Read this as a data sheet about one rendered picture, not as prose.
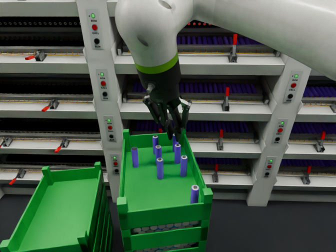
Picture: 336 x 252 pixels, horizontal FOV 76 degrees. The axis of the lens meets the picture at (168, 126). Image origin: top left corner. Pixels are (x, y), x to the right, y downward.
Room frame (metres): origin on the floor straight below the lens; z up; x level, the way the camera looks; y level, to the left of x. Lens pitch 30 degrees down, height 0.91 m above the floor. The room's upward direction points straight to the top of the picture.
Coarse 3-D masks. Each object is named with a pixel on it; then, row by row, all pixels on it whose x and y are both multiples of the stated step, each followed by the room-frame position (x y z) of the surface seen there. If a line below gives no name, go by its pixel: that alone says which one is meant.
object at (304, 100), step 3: (303, 99) 0.81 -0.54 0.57; (306, 99) 0.81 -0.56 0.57; (309, 99) 0.81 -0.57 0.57; (312, 99) 0.81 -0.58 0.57; (315, 99) 0.81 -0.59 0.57; (318, 99) 0.81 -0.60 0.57; (321, 99) 0.81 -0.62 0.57; (324, 99) 0.81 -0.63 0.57; (327, 99) 0.81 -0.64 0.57; (330, 99) 0.81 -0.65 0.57; (333, 99) 0.80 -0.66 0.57; (303, 102) 0.81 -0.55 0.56; (306, 102) 0.81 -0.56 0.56; (309, 102) 0.81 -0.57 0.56; (312, 102) 0.81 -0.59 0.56; (315, 102) 0.81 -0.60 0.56; (318, 102) 0.81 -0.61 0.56; (321, 102) 0.81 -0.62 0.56; (324, 102) 0.81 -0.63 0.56; (327, 102) 0.81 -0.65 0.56; (330, 102) 0.81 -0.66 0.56; (306, 105) 0.79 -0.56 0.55; (309, 105) 0.79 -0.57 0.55; (312, 105) 0.79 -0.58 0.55; (315, 105) 0.79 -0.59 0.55
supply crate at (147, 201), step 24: (144, 144) 0.60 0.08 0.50; (168, 144) 0.61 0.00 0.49; (144, 168) 0.49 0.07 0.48; (168, 168) 0.49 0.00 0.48; (192, 168) 0.48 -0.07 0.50; (120, 192) 0.35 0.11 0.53; (144, 192) 0.40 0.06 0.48; (168, 192) 0.40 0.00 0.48; (120, 216) 0.30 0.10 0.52; (144, 216) 0.30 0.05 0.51; (168, 216) 0.31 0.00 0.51; (192, 216) 0.32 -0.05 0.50
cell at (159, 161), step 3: (156, 159) 0.46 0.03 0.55; (159, 159) 0.45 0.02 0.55; (162, 159) 0.46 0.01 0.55; (156, 162) 0.45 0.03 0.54; (159, 162) 0.45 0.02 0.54; (162, 162) 0.45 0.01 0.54; (156, 165) 0.45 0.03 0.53; (159, 165) 0.45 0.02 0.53; (162, 165) 0.45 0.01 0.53; (156, 168) 0.45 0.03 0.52; (159, 168) 0.45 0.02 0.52; (162, 168) 0.45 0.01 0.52; (159, 171) 0.45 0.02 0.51; (162, 171) 0.45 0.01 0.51; (159, 174) 0.45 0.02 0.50; (162, 174) 0.45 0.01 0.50; (159, 177) 0.45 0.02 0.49; (162, 177) 0.45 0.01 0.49
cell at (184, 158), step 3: (183, 156) 0.46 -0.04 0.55; (186, 156) 0.47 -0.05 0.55; (180, 159) 0.46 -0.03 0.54; (183, 159) 0.46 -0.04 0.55; (186, 159) 0.46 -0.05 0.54; (180, 162) 0.46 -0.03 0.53; (183, 162) 0.46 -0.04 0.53; (186, 162) 0.46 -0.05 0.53; (180, 165) 0.46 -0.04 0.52; (183, 165) 0.46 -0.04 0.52; (186, 165) 0.46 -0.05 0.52; (180, 168) 0.46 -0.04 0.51; (183, 168) 0.46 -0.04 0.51; (186, 168) 0.46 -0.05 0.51; (180, 171) 0.46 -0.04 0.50; (183, 171) 0.46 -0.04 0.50; (186, 171) 0.46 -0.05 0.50; (180, 174) 0.46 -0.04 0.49; (183, 174) 0.46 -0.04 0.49
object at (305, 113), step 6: (312, 78) 0.93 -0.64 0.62; (318, 78) 0.93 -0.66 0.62; (324, 78) 0.93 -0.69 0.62; (300, 102) 0.76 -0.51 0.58; (300, 108) 0.75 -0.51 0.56; (306, 108) 0.79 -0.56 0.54; (312, 108) 0.79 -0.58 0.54; (318, 108) 0.79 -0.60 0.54; (324, 108) 0.79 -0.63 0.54; (330, 108) 0.79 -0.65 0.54; (300, 114) 0.76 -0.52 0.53; (306, 114) 0.76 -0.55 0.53; (312, 114) 0.76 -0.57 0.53; (318, 114) 0.76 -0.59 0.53; (324, 114) 0.76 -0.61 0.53; (330, 114) 0.76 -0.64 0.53; (294, 120) 0.77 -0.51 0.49; (300, 120) 0.77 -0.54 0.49; (306, 120) 0.77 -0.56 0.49; (312, 120) 0.77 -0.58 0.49; (318, 120) 0.77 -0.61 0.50; (324, 120) 0.77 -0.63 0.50; (330, 120) 0.77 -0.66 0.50
